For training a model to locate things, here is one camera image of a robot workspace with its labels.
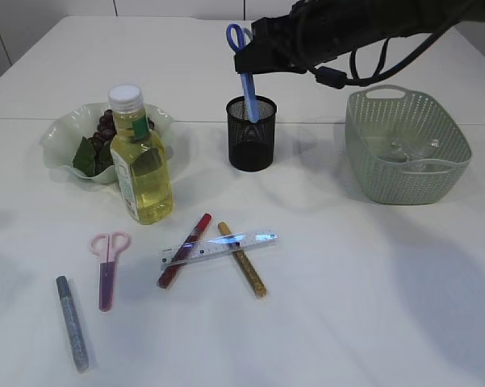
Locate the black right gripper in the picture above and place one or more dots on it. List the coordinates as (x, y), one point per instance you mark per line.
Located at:
(290, 43)

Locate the blue scissors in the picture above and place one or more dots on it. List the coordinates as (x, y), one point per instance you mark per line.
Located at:
(236, 37)

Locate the yellow tea bottle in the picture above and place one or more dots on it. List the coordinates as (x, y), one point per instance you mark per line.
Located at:
(147, 199)

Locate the clear plastic sheet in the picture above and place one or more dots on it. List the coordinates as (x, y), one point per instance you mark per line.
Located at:
(401, 150)

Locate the purple artificial grape bunch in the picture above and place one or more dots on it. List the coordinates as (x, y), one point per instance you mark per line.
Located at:
(97, 149)

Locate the clear plastic ruler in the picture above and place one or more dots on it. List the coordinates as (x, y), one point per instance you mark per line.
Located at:
(208, 249)

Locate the gold glitter pen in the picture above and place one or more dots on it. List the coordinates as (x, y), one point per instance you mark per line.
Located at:
(243, 262)

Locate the pink scissors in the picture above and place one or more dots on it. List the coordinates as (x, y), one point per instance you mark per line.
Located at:
(108, 247)

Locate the silver glitter pen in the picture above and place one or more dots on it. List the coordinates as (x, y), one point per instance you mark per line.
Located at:
(73, 327)

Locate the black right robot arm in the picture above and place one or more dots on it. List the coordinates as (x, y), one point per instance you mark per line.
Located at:
(357, 24)

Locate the black mesh pen holder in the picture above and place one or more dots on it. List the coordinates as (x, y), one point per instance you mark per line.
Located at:
(251, 145)

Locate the green plastic woven basket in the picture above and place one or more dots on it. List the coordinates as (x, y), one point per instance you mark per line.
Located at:
(372, 123)

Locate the red glitter pen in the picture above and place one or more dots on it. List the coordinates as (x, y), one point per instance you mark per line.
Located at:
(170, 272)

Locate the green wavy glass plate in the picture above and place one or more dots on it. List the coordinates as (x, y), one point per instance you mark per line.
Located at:
(62, 139)

